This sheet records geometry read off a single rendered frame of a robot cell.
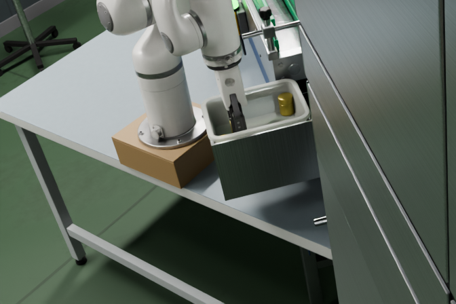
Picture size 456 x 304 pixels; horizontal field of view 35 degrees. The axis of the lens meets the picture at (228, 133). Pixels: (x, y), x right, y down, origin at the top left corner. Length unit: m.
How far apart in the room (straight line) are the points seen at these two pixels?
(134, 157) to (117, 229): 1.09
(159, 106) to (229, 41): 0.39
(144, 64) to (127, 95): 0.54
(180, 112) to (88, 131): 0.43
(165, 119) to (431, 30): 1.52
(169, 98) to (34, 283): 1.31
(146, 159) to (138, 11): 0.41
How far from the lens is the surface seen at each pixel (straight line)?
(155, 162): 1.85
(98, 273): 2.81
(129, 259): 2.52
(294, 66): 1.68
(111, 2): 1.65
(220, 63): 1.49
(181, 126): 1.84
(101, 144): 2.09
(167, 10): 1.41
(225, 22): 1.45
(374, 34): 0.42
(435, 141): 0.36
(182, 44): 1.42
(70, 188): 3.28
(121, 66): 2.46
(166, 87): 1.77
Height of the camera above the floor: 1.88
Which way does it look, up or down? 35 degrees down
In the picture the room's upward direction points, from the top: 13 degrees counter-clockwise
